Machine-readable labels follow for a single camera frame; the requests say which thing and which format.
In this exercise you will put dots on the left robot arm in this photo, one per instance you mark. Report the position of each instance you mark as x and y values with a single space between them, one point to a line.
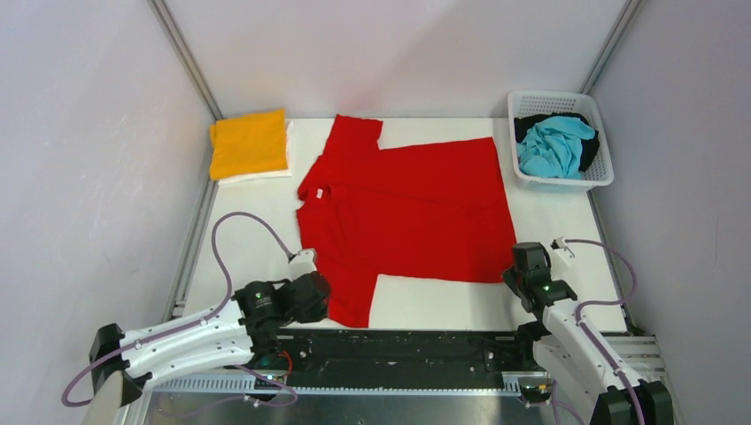
240 332

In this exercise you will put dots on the folded orange t-shirt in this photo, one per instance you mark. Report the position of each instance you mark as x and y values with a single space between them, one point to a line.
252 144

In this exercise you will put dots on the aluminium frame rail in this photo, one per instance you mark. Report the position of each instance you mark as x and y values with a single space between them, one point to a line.
510 388

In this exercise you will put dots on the left controller board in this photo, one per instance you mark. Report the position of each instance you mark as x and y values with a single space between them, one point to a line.
269 383

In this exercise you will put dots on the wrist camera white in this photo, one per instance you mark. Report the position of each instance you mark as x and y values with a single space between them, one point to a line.
561 255
302 262

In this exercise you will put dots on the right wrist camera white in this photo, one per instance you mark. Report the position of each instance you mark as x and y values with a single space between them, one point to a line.
561 255

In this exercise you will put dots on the white plastic basket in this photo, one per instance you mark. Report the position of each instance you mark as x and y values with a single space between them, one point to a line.
558 142

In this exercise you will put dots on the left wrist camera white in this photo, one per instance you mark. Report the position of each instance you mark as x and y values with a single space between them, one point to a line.
302 262

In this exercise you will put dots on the folded white t-shirt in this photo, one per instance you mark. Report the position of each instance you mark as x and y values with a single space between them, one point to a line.
282 173

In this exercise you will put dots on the right controller board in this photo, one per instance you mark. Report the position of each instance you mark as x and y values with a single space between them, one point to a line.
536 395

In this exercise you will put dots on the controller board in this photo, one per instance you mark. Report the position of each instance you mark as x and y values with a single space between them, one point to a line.
536 395
269 383

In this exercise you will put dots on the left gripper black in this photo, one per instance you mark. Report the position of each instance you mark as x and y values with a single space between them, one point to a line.
318 313

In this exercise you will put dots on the red t-shirt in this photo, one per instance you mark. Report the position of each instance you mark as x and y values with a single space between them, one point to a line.
436 211

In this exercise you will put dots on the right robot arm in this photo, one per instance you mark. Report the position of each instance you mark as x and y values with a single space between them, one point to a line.
564 342

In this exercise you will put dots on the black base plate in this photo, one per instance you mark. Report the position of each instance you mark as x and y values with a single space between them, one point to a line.
397 359

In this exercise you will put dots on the black t-shirt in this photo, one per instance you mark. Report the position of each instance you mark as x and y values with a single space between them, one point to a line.
589 149

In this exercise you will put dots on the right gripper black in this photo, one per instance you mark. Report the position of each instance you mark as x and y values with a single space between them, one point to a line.
509 276

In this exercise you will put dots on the light blue t-shirt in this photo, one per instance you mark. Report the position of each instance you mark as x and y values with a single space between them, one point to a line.
554 146

